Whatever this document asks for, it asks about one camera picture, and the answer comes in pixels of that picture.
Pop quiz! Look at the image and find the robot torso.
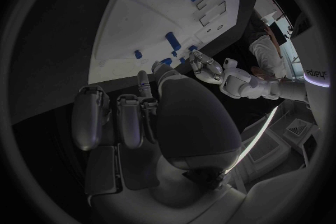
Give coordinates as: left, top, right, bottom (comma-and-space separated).
288, 11, 332, 134

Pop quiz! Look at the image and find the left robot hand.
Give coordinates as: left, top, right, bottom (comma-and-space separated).
188, 49, 225, 85

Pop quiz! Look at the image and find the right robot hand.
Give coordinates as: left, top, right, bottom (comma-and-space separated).
71, 60, 248, 224

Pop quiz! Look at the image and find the long blue cylinder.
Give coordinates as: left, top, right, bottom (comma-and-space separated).
164, 31, 182, 52

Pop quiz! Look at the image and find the person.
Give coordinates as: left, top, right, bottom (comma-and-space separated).
248, 9, 290, 82

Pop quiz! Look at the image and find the white task board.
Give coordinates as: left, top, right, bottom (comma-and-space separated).
87, 0, 242, 85

